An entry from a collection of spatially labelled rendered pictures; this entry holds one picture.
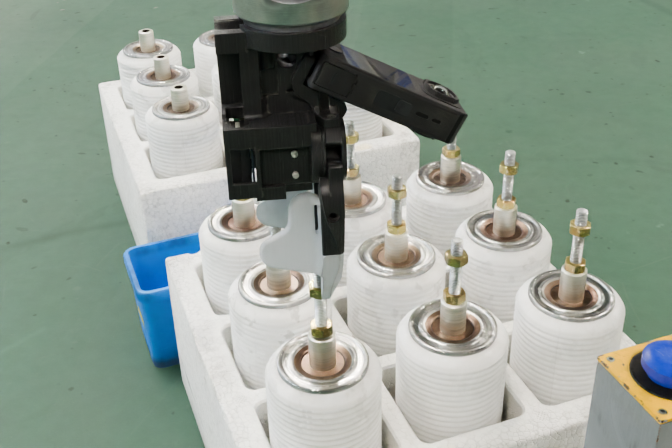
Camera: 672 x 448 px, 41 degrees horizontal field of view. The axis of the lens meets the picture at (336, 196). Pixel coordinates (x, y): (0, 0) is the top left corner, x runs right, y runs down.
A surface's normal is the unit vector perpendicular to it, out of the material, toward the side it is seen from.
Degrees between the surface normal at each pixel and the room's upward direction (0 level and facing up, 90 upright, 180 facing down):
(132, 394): 0
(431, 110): 88
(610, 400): 90
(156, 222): 90
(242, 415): 0
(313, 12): 90
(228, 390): 0
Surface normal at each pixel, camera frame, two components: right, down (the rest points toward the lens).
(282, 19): -0.13, 0.51
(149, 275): 0.36, 0.43
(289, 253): 0.12, 0.41
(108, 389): -0.02, -0.87
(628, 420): -0.94, 0.19
